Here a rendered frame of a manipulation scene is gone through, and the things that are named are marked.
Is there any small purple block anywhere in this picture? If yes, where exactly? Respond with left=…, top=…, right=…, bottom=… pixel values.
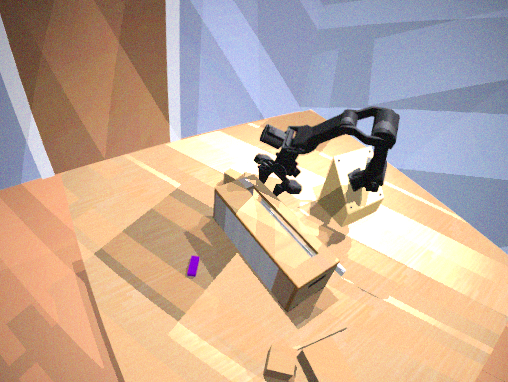
left=187, top=256, right=199, bottom=277

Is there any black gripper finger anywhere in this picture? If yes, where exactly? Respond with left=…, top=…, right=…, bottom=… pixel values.
left=257, top=165, right=273, bottom=184
left=272, top=184, right=285, bottom=197

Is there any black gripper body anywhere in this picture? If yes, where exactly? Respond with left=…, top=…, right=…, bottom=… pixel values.
left=254, top=150, right=303, bottom=194

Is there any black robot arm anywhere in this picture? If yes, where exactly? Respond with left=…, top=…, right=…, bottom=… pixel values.
left=260, top=106, right=400, bottom=192

